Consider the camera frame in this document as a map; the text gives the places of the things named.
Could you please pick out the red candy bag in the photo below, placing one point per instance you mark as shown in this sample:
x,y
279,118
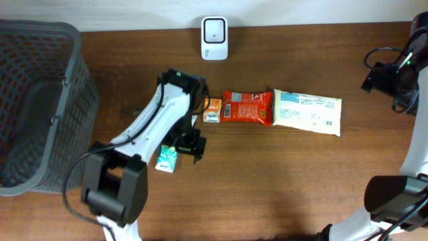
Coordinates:
x,y
247,107

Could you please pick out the white barcode scanner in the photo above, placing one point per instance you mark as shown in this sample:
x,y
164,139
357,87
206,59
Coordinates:
x,y
214,38

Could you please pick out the yellow wet wipes pack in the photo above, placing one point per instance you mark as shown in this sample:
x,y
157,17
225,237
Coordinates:
x,y
307,112

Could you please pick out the orange Kleenex tissue pack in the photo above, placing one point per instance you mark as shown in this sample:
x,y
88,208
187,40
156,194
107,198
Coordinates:
x,y
212,110

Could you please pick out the green Kleenex tissue pack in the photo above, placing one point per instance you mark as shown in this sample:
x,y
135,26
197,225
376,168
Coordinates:
x,y
167,159

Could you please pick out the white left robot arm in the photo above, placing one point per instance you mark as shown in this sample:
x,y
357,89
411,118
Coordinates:
x,y
115,183

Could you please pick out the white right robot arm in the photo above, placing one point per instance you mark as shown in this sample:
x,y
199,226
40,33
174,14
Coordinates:
x,y
396,203

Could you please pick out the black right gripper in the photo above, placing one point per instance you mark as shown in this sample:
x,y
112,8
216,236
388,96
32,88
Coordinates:
x,y
373,80

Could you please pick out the grey plastic basket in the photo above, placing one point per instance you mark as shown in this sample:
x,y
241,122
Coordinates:
x,y
49,104

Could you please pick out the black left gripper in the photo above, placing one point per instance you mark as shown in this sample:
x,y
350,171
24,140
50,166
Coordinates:
x,y
191,147

